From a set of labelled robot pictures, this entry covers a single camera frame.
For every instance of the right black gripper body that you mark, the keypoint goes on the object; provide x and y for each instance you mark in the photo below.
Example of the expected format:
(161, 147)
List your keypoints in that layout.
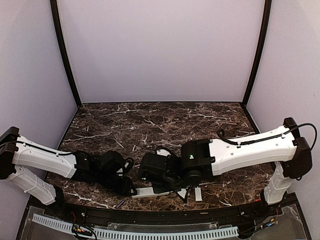
(166, 186)

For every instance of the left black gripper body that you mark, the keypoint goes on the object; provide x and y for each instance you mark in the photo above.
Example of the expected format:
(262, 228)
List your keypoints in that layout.
(117, 188)

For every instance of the white remote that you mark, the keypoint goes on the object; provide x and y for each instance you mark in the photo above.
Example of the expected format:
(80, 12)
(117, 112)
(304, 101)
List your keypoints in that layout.
(147, 192)

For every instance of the narrow white battery cover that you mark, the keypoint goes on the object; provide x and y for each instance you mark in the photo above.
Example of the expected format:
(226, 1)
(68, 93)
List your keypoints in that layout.
(198, 194)

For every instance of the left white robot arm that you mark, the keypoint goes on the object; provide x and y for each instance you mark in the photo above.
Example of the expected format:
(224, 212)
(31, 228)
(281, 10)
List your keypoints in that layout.
(17, 154)

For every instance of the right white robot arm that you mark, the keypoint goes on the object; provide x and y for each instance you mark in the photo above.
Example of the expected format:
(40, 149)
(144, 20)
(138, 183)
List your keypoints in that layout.
(204, 159)

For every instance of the black front table rail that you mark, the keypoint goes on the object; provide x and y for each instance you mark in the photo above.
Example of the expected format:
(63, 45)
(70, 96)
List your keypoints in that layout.
(241, 215)

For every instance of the white slotted cable duct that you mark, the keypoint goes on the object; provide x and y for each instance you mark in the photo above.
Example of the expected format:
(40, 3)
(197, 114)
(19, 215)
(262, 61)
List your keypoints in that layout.
(121, 231)

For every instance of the left black frame post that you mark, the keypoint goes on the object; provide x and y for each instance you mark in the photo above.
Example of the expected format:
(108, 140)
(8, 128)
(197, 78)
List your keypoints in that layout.
(63, 52)

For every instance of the black frame post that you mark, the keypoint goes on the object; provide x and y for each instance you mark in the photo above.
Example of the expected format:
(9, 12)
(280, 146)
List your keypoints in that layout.
(63, 52)
(258, 52)

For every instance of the right black frame post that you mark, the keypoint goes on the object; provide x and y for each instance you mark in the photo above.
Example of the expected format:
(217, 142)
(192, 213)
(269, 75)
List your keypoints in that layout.
(258, 52)

